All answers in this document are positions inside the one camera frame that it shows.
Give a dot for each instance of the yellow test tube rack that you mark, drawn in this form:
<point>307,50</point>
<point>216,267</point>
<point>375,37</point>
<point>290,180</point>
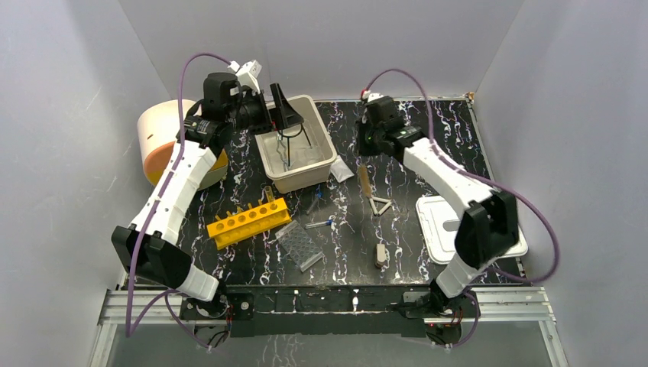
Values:
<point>238,227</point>

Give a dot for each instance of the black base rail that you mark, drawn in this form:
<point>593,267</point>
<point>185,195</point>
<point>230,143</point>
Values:
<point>324,310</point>

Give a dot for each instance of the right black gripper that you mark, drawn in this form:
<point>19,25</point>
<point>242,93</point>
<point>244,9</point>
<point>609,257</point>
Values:
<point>363,125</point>

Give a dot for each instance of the black wire ring stand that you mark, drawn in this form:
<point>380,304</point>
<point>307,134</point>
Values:
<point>299,140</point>

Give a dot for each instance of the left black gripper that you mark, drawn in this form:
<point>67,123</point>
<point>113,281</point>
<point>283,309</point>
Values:
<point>273,115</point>

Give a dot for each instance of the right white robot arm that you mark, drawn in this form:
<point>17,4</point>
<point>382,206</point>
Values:
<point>488,225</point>

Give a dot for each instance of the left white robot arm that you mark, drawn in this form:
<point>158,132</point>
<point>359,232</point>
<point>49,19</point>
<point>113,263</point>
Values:
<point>147,247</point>

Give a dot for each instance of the white tub lid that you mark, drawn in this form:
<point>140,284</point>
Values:
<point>439,224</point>

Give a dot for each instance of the beige plastic tub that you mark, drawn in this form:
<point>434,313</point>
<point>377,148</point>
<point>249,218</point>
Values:
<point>313,166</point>

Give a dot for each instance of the wooden test tube brush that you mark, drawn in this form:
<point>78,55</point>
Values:
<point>365,183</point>

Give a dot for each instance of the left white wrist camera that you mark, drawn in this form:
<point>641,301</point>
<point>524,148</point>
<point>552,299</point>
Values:
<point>247,74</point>

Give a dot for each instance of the white orange cylindrical device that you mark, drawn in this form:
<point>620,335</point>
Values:
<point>157,134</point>

